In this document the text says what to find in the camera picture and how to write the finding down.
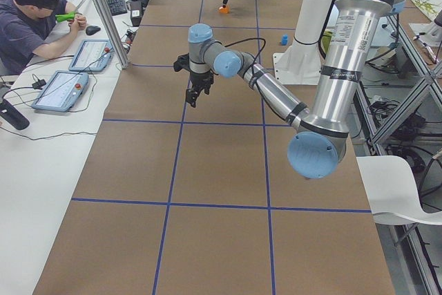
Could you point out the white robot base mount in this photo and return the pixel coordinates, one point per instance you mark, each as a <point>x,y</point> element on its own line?
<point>301,63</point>

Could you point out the seated person in blue shirt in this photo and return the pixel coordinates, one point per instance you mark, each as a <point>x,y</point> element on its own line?
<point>25,25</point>

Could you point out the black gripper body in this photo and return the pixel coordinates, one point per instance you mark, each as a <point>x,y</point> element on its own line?
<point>201,79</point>

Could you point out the far blue teach pendant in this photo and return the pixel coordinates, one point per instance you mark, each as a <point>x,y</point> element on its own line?
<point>93,55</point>

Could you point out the aluminium frame post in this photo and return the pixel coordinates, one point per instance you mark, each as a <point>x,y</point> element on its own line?
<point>111,30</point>

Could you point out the near blue teach pendant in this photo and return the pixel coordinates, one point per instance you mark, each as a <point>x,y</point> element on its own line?
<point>61,92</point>

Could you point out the small blue block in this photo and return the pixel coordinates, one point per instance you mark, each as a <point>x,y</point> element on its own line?
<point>284,40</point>

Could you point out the green handheld tool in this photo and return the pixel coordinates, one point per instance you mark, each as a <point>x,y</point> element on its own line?
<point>65,17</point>

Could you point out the orange trapezoid block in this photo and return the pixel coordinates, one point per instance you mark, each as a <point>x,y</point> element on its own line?
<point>223,10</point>

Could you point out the black computer mouse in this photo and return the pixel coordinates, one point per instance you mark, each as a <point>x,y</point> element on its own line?
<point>91,30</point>

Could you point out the blue teach pendant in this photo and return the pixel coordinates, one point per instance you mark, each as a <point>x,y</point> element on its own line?
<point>61,92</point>
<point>93,55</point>

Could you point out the white plastic chair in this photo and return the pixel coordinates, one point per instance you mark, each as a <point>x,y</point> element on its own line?
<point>392,192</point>

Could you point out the aluminium side frame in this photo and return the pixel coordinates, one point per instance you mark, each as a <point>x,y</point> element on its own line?
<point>398,107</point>

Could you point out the black keyboard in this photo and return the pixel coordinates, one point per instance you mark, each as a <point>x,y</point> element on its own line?
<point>117,7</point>

